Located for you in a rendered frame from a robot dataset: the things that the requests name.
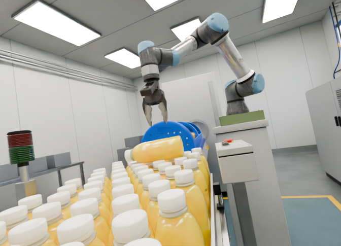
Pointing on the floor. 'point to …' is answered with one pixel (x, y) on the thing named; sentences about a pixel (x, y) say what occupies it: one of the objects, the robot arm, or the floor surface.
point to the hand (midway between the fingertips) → (157, 122)
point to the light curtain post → (214, 103)
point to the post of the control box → (244, 214)
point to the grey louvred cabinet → (327, 125)
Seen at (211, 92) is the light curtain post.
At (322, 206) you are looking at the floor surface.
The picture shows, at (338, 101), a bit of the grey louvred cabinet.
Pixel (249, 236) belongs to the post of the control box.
